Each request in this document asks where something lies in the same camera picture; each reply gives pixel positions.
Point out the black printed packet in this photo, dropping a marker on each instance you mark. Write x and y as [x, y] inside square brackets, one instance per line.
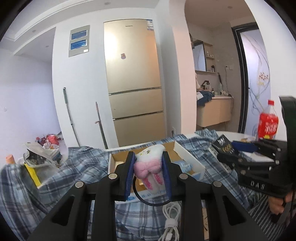
[223, 143]

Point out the cardboard box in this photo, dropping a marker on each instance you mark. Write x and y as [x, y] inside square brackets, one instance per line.
[189, 162]

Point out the white hair dryer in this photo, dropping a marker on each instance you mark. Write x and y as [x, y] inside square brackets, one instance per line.
[224, 92]

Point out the person's striped clothing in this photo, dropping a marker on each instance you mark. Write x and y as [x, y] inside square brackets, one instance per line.
[261, 210]

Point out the person's right hand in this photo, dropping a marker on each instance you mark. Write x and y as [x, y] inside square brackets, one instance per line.
[276, 204]

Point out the red snack wrappers pile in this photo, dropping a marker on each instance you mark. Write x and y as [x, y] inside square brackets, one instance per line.
[52, 139]

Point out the floral glass door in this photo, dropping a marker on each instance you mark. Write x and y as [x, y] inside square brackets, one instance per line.
[254, 81]

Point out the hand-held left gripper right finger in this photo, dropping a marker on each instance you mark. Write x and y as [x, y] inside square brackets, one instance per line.
[166, 176]

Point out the bathroom wall shelf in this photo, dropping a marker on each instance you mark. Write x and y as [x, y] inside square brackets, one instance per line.
[210, 52]

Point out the crumpled printed bag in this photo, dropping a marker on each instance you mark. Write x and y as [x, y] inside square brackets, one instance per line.
[39, 155]

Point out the grey wall panel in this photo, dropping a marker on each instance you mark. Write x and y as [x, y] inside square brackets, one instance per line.
[79, 41]

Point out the fridge label sticker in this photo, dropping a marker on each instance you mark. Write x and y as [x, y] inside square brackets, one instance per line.
[149, 25]

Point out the blue plaid blanket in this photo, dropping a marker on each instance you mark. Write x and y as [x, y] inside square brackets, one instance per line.
[76, 166]

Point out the orange cylinder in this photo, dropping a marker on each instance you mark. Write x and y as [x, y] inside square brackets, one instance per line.
[10, 160]

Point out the small gold wrapper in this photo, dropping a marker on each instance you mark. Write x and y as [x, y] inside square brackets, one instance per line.
[247, 139]

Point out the black faucet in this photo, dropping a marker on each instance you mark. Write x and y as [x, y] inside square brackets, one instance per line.
[204, 84]

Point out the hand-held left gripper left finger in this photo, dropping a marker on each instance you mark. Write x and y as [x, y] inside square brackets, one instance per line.
[130, 173]

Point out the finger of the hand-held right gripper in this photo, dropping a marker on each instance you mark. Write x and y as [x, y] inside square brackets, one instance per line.
[249, 163]
[244, 146]

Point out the fridge magnet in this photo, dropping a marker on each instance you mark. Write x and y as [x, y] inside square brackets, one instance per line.
[123, 55]

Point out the beige vanity cabinet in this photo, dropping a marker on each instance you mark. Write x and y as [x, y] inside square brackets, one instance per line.
[215, 112]

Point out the red soda bottle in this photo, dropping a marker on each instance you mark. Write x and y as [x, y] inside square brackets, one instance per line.
[268, 122]

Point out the gold refrigerator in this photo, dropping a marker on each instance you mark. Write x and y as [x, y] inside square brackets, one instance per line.
[134, 81]

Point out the bathroom mirror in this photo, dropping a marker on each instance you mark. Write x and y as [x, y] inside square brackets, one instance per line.
[199, 56]

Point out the blue clothes pile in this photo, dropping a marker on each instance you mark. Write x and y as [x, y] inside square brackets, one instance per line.
[204, 97]

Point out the white hanging towel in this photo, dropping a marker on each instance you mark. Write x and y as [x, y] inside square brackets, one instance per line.
[197, 81]

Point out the white round table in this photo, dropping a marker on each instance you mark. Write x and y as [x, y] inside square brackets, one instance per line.
[233, 135]

